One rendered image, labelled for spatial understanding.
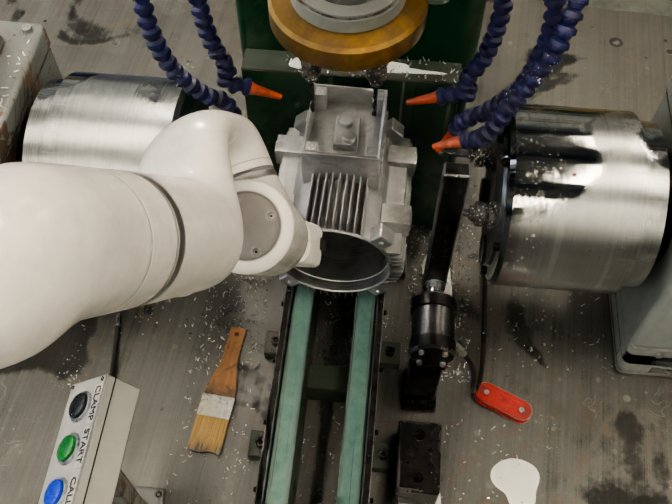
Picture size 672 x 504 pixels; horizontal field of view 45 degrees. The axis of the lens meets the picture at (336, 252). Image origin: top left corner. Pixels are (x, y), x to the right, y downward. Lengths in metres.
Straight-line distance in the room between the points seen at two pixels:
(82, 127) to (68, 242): 0.67
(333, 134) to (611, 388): 0.57
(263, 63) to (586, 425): 0.70
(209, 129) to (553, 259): 0.54
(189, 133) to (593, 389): 0.82
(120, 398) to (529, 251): 0.53
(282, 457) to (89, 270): 0.69
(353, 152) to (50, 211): 0.70
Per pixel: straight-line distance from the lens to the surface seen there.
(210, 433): 1.22
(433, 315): 1.03
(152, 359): 1.29
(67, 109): 1.11
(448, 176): 0.89
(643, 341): 1.24
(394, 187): 1.10
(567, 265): 1.07
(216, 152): 0.65
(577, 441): 1.26
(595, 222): 1.05
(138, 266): 0.48
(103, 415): 0.96
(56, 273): 0.42
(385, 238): 1.03
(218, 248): 0.58
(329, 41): 0.89
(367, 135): 1.09
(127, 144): 1.06
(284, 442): 1.09
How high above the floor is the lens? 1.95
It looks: 58 degrees down
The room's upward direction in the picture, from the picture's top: straight up
